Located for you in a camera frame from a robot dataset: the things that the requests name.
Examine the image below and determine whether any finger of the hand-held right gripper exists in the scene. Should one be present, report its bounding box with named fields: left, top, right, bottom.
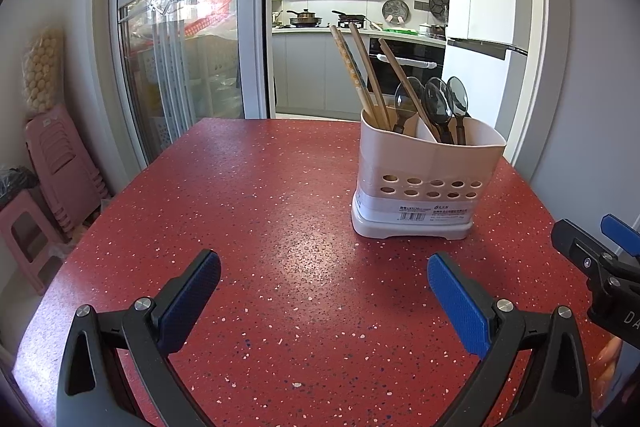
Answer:
left=551, top=219, right=640, bottom=280
left=600, top=214, right=640, bottom=258

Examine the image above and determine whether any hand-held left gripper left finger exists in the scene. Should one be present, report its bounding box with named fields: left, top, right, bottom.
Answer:
left=55, top=249, right=223, bottom=427

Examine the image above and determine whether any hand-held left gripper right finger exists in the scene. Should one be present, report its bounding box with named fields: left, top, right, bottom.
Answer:
left=426, top=252, right=593, bottom=427

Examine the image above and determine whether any beige plastic utensil holder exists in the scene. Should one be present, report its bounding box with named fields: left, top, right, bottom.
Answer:
left=351, top=109, right=507, bottom=240

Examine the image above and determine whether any dark translucent spoon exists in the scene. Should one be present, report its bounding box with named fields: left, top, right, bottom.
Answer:
left=446, top=76, right=471, bottom=146
left=424, top=77, right=455, bottom=144
left=391, top=77, right=427, bottom=136

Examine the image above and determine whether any patterned wooden chopstick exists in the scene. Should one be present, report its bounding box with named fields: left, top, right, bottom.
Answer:
left=332, top=27, right=382, bottom=128

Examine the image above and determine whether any stack of pink stools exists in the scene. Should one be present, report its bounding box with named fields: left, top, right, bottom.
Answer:
left=26, top=104, right=112, bottom=230

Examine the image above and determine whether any pink plastic stool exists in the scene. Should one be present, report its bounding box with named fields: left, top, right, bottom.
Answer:
left=0, top=192, right=63, bottom=297

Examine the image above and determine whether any black plastic bag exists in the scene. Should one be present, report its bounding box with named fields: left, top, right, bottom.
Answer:
left=0, top=166, right=40, bottom=208

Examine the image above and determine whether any sliding glass door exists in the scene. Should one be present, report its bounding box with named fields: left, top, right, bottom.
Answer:
left=110, top=0, right=268, bottom=162

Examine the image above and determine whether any black built-in oven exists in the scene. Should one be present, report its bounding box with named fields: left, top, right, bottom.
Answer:
left=367, top=36, right=447, bottom=118

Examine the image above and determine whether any grey kitchen cabinet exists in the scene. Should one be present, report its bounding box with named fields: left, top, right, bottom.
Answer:
left=272, top=31, right=368, bottom=118

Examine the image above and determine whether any bag of yellow balls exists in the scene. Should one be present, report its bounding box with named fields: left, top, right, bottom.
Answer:
left=22, top=29, right=66, bottom=112

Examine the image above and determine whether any cooking pot with lid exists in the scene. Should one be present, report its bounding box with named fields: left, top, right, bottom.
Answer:
left=286, top=9, right=321, bottom=28

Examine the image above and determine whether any black frying pan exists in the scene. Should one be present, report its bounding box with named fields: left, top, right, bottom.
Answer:
left=331, top=10, right=368, bottom=28

